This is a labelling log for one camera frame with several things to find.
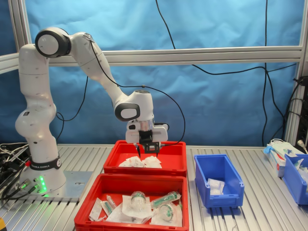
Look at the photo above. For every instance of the blue fabric curtain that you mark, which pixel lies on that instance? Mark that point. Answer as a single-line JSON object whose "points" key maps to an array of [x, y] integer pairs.
{"points": [[216, 101]]}

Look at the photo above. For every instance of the white syringe pack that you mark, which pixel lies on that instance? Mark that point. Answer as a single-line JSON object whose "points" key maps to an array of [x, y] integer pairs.
{"points": [[110, 199]]}

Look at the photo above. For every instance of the clear pouch black parts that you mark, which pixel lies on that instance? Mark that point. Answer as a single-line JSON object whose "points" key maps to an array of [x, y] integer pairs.
{"points": [[96, 209]]}

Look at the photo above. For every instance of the yellow emergency stop box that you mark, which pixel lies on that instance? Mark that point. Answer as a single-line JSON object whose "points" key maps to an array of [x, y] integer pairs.
{"points": [[2, 225]]}

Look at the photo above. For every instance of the large green syringe pack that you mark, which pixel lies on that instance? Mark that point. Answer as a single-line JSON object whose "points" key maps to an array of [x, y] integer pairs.
{"points": [[166, 198]]}

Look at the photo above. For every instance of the aluminium profile frame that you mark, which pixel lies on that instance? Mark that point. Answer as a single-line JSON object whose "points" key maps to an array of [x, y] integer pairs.
{"points": [[168, 54]]}

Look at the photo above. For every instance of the white blue mask box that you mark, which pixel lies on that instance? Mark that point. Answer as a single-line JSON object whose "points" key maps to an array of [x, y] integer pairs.
{"points": [[278, 166]]}

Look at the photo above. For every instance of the clear pouch green filter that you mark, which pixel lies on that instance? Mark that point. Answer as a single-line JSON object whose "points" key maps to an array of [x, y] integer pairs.
{"points": [[137, 201]]}

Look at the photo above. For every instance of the flat clear pouch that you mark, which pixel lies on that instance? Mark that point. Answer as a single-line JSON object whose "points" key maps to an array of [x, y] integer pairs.
{"points": [[125, 217]]}

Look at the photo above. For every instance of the white packets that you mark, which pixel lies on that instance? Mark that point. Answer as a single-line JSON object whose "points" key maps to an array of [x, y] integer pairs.
{"points": [[300, 168]]}

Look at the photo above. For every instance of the white gauze pack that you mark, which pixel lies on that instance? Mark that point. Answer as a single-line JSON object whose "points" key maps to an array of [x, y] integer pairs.
{"points": [[215, 191], [216, 182]]}

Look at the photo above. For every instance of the small green syringe pack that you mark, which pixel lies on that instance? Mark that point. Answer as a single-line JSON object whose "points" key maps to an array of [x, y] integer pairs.
{"points": [[107, 209]]}

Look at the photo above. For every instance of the blue face mask pile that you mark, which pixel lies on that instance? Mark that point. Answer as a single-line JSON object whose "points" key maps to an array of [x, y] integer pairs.
{"points": [[281, 145]]}

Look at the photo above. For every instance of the blue plastic bin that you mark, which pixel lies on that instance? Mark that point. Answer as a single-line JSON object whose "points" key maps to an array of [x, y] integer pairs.
{"points": [[293, 183], [231, 201]]}

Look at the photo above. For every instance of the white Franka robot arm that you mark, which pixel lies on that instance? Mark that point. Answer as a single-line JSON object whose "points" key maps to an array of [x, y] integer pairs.
{"points": [[36, 108]]}

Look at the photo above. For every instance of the steel base plate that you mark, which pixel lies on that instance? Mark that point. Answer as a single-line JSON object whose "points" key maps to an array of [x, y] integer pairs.
{"points": [[77, 185]]}

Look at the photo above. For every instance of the red plastic crate white label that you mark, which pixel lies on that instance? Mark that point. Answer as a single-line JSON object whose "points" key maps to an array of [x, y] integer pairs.
{"points": [[110, 185]]}

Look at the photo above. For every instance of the white power plug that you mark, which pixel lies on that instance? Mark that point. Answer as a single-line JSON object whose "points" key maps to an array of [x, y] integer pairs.
{"points": [[300, 143]]}

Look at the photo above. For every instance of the printed white bandage pack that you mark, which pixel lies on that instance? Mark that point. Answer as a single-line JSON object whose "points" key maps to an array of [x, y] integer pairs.
{"points": [[124, 164]]}

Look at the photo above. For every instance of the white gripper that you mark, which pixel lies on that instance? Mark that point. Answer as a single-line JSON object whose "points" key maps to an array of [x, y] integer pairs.
{"points": [[132, 134]]}

